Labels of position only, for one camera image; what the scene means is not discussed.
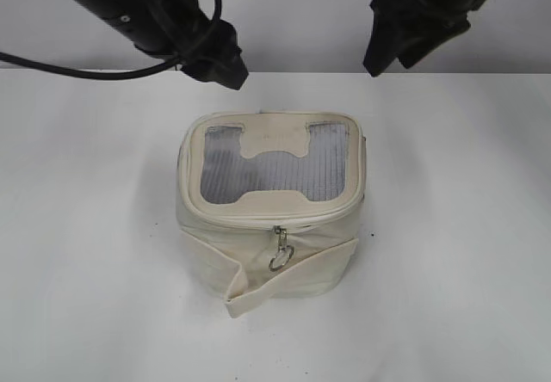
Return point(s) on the metal zipper pull with ring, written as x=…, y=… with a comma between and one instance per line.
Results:
x=284, y=250

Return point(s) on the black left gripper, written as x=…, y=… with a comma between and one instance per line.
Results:
x=165, y=28

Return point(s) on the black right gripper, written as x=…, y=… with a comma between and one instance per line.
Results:
x=409, y=30

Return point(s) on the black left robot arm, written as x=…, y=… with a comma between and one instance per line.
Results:
x=204, y=45

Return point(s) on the cream fabric zipper bag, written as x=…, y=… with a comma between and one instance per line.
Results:
x=240, y=175

